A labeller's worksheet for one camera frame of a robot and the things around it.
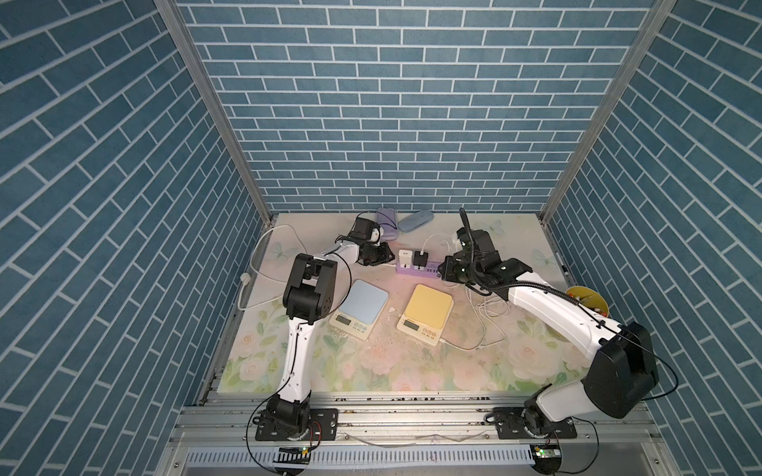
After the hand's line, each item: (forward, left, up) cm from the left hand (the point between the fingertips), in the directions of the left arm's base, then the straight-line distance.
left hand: (398, 257), depth 106 cm
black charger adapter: (-5, -7, +5) cm, 10 cm away
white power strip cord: (+16, +54, -5) cm, 57 cm away
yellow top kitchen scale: (-22, -9, -1) cm, 24 cm away
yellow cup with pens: (-23, -54, +12) cm, 60 cm away
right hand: (-16, -12, +16) cm, 25 cm away
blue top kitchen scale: (-21, +12, +1) cm, 24 cm away
